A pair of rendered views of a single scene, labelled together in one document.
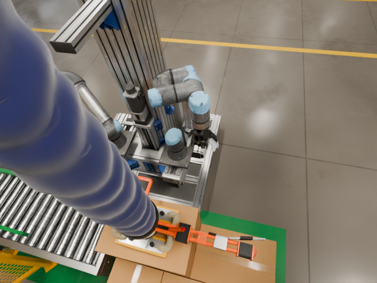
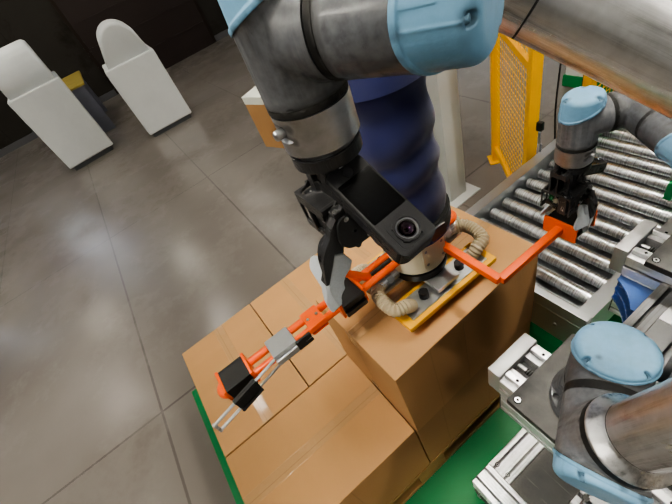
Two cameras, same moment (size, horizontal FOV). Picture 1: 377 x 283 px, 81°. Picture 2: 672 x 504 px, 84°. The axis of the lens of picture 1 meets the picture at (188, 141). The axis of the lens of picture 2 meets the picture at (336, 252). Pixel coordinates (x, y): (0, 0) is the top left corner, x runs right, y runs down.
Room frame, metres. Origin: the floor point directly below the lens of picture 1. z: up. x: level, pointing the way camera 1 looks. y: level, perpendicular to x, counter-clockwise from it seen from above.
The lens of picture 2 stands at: (0.79, -0.30, 1.89)
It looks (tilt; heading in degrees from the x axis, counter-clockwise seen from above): 43 degrees down; 140
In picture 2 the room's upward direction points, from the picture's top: 24 degrees counter-clockwise
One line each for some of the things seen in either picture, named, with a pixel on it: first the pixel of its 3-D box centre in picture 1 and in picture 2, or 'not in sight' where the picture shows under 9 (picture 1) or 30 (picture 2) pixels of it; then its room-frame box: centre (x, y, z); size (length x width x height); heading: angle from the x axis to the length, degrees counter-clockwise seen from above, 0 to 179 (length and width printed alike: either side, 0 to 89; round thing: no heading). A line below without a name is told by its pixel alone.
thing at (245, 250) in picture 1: (244, 251); (237, 376); (0.12, -0.21, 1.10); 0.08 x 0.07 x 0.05; 68
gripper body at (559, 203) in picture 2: not in sight; (567, 184); (0.70, 0.49, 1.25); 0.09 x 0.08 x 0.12; 68
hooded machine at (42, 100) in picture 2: not in sight; (50, 106); (-6.03, 1.59, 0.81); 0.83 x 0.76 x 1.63; 158
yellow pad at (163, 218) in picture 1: (152, 211); (442, 281); (0.45, 0.30, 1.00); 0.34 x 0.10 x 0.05; 68
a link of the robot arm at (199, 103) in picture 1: (199, 106); (286, 30); (0.56, -0.06, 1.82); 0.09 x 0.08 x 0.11; 4
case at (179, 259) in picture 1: (154, 234); (429, 309); (0.35, 0.35, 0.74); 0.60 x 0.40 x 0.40; 70
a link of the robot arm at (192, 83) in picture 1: (189, 90); (413, 1); (0.65, -0.04, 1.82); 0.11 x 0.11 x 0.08; 4
